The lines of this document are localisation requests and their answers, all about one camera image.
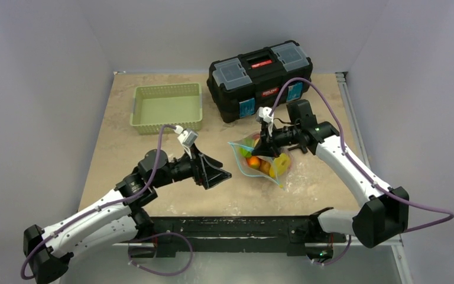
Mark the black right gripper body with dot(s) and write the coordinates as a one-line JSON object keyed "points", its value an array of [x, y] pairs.
{"points": [[270, 140]]}

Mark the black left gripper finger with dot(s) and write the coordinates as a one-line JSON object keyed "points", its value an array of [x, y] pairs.
{"points": [[206, 163], [213, 176]]}

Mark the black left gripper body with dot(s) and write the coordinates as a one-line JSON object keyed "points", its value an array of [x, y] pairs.
{"points": [[186, 167]]}

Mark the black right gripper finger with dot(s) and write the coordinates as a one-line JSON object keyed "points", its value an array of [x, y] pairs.
{"points": [[273, 151], [266, 134]]}

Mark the clear zip top bag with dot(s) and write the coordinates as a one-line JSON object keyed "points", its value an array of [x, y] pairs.
{"points": [[249, 172]]}

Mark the orange fake fruit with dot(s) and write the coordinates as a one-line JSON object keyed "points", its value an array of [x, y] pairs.
{"points": [[253, 162]]}

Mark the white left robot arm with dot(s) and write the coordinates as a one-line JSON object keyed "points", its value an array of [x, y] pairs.
{"points": [[116, 217]]}

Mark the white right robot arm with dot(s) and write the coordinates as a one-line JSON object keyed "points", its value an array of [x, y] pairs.
{"points": [[383, 211]]}

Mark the yellow fake pear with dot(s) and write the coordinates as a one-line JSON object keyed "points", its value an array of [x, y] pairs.
{"points": [[265, 167]]}

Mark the black rubber mallet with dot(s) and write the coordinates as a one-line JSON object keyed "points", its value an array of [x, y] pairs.
{"points": [[303, 149]]}

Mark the black plastic toolbox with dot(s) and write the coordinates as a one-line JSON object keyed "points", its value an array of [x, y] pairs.
{"points": [[240, 85]]}

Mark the green perforated plastic basket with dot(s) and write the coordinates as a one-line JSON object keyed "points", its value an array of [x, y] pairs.
{"points": [[175, 104]]}

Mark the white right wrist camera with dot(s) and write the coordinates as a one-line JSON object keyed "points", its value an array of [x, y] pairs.
{"points": [[265, 114]]}

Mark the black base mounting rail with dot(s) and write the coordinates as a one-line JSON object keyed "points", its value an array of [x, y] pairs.
{"points": [[292, 235]]}

